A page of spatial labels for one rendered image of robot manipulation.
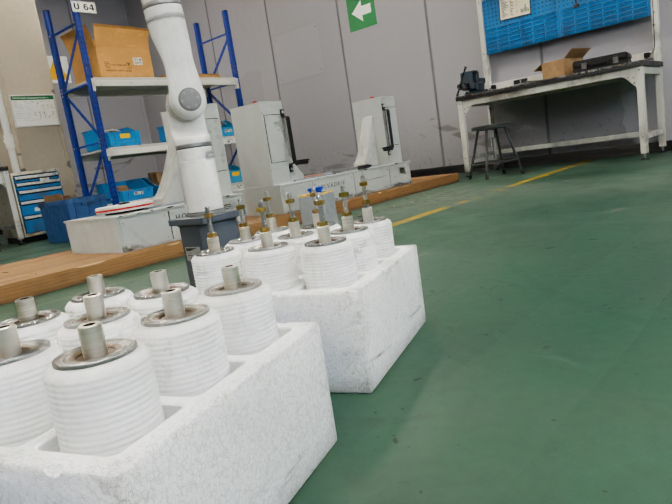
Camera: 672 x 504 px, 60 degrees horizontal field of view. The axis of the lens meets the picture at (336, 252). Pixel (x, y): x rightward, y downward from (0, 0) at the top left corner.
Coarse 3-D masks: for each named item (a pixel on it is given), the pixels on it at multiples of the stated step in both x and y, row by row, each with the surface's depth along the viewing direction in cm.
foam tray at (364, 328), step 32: (416, 256) 129; (352, 288) 97; (384, 288) 108; (416, 288) 128; (288, 320) 101; (320, 320) 99; (352, 320) 96; (384, 320) 107; (416, 320) 126; (352, 352) 98; (384, 352) 105; (352, 384) 99
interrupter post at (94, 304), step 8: (88, 296) 69; (96, 296) 69; (88, 304) 69; (96, 304) 69; (104, 304) 70; (88, 312) 69; (96, 312) 69; (104, 312) 70; (88, 320) 70; (96, 320) 69
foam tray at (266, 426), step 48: (288, 336) 76; (240, 384) 63; (288, 384) 72; (48, 432) 57; (192, 432) 55; (240, 432) 62; (288, 432) 71; (0, 480) 52; (48, 480) 49; (96, 480) 47; (144, 480) 49; (192, 480) 54; (240, 480) 61; (288, 480) 70
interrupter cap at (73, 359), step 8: (112, 344) 57; (120, 344) 56; (128, 344) 56; (136, 344) 55; (64, 352) 56; (72, 352) 56; (80, 352) 56; (112, 352) 55; (120, 352) 53; (128, 352) 54; (56, 360) 54; (64, 360) 53; (72, 360) 53; (80, 360) 54; (88, 360) 52; (96, 360) 52; (104, 360) 52; (112, 360) 52; (56, 368) 52; (64, 368) 51; (72, 368) 51; (80, 368) 51
